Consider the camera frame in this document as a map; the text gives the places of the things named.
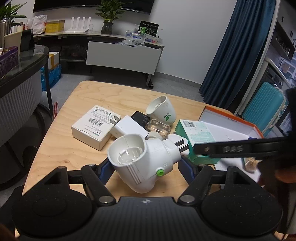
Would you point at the black das left gripper right finger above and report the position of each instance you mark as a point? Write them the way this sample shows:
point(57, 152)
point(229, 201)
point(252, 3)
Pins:
point(257, 148)

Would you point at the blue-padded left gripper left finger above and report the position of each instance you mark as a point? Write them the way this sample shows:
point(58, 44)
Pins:
point(104, 171)

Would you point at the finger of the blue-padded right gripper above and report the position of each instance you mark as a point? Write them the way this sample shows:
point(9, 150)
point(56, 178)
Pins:
point(188, 170)

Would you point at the white plug-in device green button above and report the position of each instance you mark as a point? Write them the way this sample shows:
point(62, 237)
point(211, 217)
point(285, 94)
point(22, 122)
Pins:
point(141, 162)

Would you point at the clear plastic case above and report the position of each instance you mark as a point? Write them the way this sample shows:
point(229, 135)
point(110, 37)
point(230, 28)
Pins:
point(157, 126)

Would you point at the white USB charger block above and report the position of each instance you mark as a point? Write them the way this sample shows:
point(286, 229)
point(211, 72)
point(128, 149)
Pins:
point(128, 126)

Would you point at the black USB charger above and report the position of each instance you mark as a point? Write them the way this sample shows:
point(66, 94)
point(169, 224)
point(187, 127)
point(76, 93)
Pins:
point(141, 118)

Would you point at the white plug-in device leaf logo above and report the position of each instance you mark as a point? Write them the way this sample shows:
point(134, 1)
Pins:
point(162, 110)

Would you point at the person's right hand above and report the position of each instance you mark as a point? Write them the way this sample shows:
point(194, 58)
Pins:
point(286, 176)

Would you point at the toothpick jar teal lid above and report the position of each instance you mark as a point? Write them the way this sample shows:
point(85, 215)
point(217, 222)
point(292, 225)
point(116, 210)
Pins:
point(250, 164)

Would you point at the green white carton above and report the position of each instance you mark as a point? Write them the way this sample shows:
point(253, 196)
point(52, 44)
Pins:
point(198, 132)

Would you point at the orange-rimmed white box lid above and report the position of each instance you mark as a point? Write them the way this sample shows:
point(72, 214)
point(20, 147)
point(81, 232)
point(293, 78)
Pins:
point(226, 127)

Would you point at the teal hard-shell suitcase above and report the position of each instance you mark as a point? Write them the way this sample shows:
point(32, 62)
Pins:
point(266, 108)

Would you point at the white flat product box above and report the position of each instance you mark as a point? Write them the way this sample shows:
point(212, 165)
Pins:
point(94, 127)

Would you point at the washing machine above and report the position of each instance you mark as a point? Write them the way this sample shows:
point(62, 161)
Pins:
point(272, 77)

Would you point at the dark blue curtain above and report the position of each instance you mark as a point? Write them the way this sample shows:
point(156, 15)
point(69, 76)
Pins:
point(238, 55)

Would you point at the dark round glass table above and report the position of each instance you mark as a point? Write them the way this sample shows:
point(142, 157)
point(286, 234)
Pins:
point(21, 91)

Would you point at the blue bag on floor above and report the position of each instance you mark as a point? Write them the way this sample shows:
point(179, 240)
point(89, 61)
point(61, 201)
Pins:
point(54, 76)

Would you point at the white TV cabinet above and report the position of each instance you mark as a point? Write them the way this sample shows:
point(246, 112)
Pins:
point(112, 51)

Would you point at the cardboard box yellow tape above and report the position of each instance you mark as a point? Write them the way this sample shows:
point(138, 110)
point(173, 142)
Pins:
point(53, 60)

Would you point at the white four-antenna router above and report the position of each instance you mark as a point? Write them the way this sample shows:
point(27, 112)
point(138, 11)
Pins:
point(79, 26)

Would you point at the black green display card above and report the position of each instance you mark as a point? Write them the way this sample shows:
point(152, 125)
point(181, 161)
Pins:
point(148, 28)

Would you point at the purple patterned box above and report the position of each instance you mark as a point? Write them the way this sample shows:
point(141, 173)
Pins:
point(8, 59)

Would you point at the yellow box on cabinet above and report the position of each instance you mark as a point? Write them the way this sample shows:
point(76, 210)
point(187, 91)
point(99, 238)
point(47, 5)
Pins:
point(54, 26)

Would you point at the potted bamboo in dark vase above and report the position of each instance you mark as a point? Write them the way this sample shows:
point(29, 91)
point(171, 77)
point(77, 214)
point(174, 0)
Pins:
point(110, 11)

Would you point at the white plastic bag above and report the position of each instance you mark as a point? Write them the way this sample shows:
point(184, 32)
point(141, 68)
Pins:
point(37, 24)

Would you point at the green plant in steel cup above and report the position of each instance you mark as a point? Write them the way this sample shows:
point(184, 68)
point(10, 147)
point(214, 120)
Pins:
point(9, 12)

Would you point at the wall-mounted black television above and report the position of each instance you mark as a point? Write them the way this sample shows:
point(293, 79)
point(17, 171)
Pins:
point(140, 6)

